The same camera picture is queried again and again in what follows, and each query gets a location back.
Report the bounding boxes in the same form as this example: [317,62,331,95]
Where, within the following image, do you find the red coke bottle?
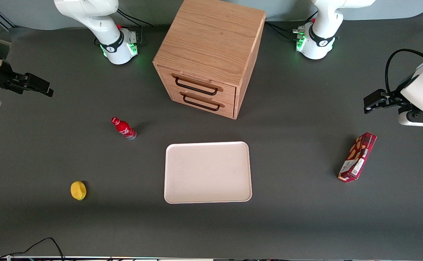
[111,117,137,140]

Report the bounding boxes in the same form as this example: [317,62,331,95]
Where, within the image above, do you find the cream plastic tray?
[164,141,253,204]

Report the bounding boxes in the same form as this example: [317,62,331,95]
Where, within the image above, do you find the red tartan shortbread box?
[338,132,377,183]

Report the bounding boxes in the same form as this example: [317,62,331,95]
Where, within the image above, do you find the yellow lemon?
[70,181,87,201]

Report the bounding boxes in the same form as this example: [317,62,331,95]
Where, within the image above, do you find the wooden drawer front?
[168,88,236,119]
[158,66,237,104]

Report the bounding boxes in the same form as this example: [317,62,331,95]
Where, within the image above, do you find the light wooden board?
[153,0,266,120]

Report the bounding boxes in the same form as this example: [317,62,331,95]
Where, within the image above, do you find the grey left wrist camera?
[398,108,423,128]

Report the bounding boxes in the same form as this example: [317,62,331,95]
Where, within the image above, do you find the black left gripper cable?
[385,49,423,95]

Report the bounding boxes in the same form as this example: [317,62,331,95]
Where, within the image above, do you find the grey striped wall rail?
[0,7,17,31]

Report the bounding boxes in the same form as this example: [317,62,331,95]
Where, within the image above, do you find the black left arm base cables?
[265,11,319,41]

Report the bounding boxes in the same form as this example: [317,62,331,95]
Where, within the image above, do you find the black arm base cables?
[116,9,154,47]
[265,11,319,41]

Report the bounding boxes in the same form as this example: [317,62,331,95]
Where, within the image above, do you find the black right arm base cables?
[116,9,154,47]

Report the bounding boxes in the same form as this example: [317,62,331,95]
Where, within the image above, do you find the black cable at table edge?
[0,237,65,261]

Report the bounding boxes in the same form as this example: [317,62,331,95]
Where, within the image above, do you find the black metal drawer handle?
[182,94,221,112]
[175,77,219,96]

